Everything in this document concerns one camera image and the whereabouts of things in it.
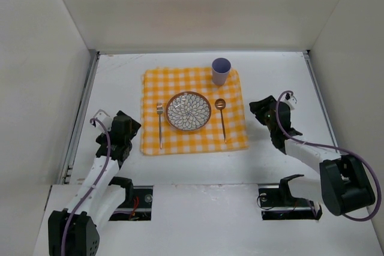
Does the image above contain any silver metal fork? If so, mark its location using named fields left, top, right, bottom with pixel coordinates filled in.
left=157, top=103, right=163, bottom=149

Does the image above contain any yellow white checkered cloth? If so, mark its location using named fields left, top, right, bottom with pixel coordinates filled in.
left=140, top=67, right=248, bottom=156

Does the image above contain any copper long-handled spoon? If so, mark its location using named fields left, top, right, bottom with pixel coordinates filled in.
left=215, top=98, right=227, bottom=143

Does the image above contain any lavender plastic cup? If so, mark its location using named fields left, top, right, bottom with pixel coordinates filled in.
left=211, top=58, right=232, bottom=86

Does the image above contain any patterned ceramic plate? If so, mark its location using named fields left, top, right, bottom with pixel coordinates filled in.
left=165, top=91, right=212, bottom=132

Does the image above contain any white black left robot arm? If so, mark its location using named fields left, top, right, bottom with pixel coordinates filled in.
left=48, top=110, right=141, bottom=255

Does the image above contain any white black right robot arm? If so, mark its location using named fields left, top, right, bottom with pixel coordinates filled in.
left=249, top=91, right=382, bottom=222

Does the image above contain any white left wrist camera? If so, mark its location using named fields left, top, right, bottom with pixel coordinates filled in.
left=89, top=109, right=113, bottom=132

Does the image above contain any right aluminium frame rail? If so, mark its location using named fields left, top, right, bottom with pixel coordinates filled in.
left=302, top=50, right=337, bottom=146

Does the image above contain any aluminium frame rail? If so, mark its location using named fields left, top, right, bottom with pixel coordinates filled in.
left=56, top=49, right=100, bottom=185
left=302, top=50, right=337, bottom=146

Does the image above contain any left aluminium frame rail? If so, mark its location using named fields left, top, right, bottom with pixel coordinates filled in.
left=56, top=49, right=100, bottom=185

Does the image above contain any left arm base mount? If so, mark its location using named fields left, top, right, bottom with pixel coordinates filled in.
left=109, top=186, right=154, bottom=221

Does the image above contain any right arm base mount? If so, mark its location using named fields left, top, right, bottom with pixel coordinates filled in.
left=256, top=174, right=323, bottom=221

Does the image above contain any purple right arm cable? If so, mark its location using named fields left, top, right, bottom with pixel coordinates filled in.
left=275, top=90, right=379, bottom=222

